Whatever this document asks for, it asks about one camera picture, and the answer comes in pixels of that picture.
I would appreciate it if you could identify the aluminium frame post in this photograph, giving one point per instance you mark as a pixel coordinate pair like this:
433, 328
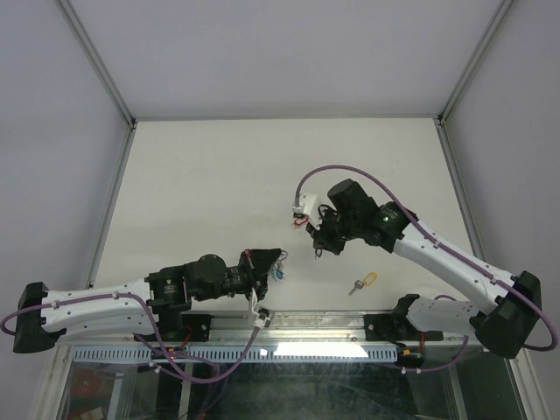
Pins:
73, 20
494, 25

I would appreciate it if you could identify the key with red tag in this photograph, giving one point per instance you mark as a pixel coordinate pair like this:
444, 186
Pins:
298, 223

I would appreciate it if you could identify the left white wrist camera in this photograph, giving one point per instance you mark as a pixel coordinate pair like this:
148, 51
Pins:
261, 315

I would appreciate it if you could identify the grey slotted cable duct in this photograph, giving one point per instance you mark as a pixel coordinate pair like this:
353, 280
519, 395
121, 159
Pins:
285, 352

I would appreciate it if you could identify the large keyring with coloured keys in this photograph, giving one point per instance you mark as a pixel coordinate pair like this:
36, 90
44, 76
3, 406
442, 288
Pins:
276, 271

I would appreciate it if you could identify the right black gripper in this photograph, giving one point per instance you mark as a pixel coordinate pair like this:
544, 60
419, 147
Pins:
319, 240

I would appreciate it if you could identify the left aluminium frame post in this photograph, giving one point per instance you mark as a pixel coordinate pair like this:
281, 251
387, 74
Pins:
73, 20

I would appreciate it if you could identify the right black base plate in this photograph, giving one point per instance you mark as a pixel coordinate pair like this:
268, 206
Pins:
382, 327

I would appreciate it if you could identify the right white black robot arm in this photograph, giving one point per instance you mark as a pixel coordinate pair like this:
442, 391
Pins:
499, 308

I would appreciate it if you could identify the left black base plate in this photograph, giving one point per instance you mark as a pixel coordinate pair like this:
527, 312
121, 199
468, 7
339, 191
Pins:
189, 327

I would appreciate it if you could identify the key with yellow tag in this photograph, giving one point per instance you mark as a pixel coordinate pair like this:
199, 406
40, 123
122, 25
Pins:
367, 281

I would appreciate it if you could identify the right aluminium frame post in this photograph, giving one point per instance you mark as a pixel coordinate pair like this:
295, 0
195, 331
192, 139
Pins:
494, 25

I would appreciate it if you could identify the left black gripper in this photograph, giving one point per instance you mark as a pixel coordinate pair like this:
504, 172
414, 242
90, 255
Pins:
256, 263

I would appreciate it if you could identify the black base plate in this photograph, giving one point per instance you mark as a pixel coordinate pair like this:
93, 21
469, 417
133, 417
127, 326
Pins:
382, 327
189, 327

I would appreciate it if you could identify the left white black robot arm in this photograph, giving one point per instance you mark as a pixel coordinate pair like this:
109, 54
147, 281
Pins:
153, 304

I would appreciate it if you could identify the aluminium mounting rail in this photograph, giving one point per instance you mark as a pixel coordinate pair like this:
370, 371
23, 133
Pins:
235, 327

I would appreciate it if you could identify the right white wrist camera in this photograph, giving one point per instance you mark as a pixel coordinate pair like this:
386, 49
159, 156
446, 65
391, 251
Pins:
308, 206

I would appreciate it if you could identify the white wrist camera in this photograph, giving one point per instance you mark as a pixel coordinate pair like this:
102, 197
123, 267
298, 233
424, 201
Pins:
261, 315
308, 206

